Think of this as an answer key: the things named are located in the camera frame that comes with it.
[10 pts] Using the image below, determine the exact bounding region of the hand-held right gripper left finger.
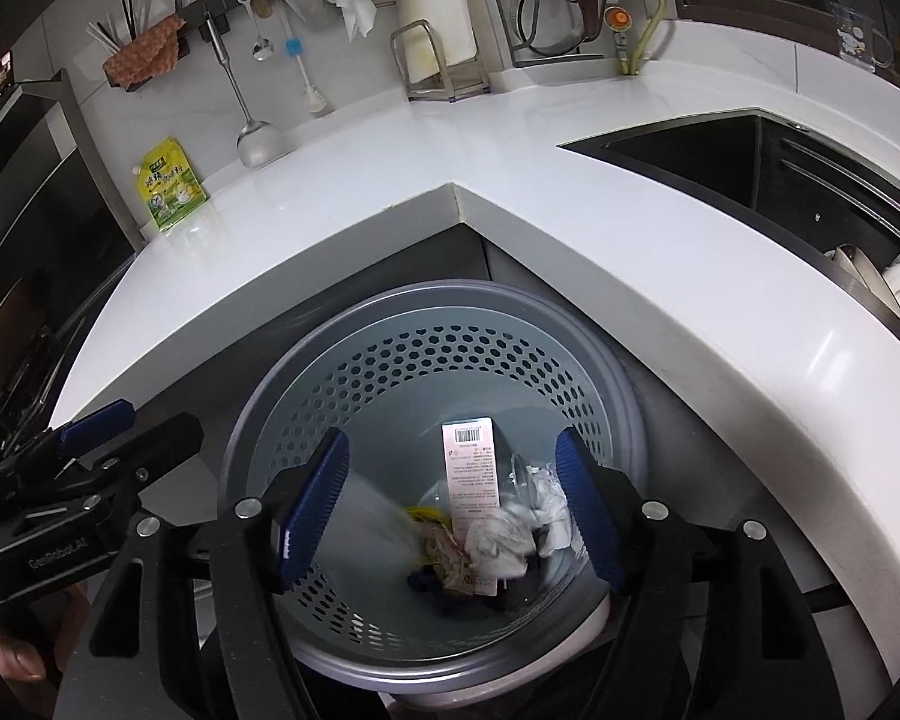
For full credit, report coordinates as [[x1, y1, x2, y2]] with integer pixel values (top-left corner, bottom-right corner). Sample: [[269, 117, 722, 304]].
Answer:
[[58, 426, 352, 720]]

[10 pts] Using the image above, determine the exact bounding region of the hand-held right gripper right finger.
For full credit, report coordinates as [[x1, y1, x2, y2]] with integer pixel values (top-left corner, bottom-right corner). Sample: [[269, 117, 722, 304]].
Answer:
[[553, 426, 871, 720]]

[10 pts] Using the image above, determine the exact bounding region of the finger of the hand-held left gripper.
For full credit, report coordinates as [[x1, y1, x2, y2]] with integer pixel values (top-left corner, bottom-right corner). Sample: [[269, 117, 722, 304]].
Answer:
[[0, 397, 137, 477], [67, 412, 205, 511]]

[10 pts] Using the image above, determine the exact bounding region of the clear plastic bag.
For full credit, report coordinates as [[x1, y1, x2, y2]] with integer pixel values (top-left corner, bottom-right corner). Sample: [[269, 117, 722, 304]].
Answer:
[[337, 476, 421, 578]]

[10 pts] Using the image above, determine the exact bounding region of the clear plastic cup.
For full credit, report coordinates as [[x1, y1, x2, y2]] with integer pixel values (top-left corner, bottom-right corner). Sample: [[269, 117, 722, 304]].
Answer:
[[506, 450, 563, 511]]

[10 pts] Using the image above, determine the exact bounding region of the white tissue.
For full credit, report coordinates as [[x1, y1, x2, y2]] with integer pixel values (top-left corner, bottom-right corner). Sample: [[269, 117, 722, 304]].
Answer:
[[465, 465, 575, 578]]

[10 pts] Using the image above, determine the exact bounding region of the long pink paper box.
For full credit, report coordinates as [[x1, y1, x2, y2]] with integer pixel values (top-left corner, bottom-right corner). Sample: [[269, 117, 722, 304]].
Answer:
[[441, 416, 503, 522]]

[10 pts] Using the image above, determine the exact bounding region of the blue and yellow packet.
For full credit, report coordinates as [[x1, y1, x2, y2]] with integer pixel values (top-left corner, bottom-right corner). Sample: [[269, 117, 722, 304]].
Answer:
[[407, 566, 466, 608]]

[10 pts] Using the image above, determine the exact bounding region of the red patterned snack wrapper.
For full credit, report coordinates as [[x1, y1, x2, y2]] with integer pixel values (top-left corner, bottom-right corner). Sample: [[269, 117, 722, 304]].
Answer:
[[420, 521, 496, 599]]

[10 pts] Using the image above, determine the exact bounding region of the grey perforated waste basket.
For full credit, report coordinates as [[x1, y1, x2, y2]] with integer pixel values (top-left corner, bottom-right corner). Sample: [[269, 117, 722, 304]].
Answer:
[[217, 279, 650, 683]]

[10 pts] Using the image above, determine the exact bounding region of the person's left hand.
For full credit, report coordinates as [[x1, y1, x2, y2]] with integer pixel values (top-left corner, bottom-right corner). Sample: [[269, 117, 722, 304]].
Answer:
[[0, 589, 89, 685]]

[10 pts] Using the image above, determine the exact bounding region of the black kitchen appliance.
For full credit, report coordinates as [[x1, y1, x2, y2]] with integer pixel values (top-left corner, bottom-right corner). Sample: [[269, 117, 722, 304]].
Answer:
[[0, 71, 143, 451]]

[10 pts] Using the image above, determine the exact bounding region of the yellow seasoning pouch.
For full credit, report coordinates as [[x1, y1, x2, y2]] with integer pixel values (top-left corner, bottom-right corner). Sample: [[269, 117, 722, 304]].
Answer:
[[135, 136, 209, 233]]

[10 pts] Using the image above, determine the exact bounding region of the steel ladle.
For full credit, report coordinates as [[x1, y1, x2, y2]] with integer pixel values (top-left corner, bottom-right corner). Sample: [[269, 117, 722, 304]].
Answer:
[[204, 13, 280, 170]]

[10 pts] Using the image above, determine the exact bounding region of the orange checkered dishcloth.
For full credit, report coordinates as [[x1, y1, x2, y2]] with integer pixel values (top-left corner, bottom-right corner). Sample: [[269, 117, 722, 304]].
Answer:
[[103, 13, 185, 91]]

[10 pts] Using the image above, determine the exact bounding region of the black kitchen sink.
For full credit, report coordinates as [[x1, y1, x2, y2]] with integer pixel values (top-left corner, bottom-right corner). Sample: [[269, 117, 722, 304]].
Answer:
[[559, 109, 900, 350]]

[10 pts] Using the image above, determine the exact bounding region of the small metal ladle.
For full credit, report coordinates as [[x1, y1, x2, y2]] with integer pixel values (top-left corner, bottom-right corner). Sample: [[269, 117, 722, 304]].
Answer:
[[240, 0, 272, 62]]

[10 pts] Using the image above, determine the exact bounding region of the bundle of chopsticks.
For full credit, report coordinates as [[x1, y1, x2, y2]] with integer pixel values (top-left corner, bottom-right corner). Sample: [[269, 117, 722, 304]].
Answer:
[[86, 0, 158, 57]]

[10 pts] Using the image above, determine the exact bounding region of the blue silicone brush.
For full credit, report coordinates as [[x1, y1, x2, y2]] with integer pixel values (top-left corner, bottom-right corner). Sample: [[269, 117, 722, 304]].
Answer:
[[281, 4, 332, 117]]

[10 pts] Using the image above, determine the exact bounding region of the metal cutting board holder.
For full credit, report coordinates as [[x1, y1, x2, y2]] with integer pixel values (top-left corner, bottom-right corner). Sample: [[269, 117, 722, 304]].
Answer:
[[390, 19, 492, 102]]

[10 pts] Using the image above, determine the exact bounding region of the metal lid rack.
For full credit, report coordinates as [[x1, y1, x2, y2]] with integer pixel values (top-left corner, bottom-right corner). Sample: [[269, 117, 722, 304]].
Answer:
[[487, 0, 620, 68]]

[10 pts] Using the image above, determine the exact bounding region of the white hanging rag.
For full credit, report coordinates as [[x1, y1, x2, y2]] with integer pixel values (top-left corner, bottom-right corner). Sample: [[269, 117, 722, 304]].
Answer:
[[325, 0, 380, 42]]

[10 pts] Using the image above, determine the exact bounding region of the glass pot lid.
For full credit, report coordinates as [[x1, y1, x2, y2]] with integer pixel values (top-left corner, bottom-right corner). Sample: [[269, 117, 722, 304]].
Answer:
[[516, 0, 617, 53]]

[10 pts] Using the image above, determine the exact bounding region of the gas valve with orange knob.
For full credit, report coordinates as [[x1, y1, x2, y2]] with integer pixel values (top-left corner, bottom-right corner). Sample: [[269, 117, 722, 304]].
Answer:
[[604, 0, 642, 76]]

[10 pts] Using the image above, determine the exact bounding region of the white cutting board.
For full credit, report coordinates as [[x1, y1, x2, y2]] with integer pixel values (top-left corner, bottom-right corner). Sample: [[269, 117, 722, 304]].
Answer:
[[390, 0, 475, 95]]

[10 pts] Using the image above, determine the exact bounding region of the glass mug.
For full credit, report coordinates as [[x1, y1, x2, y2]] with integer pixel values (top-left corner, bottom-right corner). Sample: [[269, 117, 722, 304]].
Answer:
[[832, 4, 895, 72]]

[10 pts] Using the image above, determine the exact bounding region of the yellow gas hose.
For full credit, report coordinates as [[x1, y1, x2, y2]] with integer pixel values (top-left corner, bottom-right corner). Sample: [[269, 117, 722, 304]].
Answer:
[[619, 0, 670, 77]]

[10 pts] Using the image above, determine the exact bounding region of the dark red handle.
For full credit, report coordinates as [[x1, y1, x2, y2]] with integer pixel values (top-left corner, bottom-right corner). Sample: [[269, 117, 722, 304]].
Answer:
[[555, 0, 605, 42]]

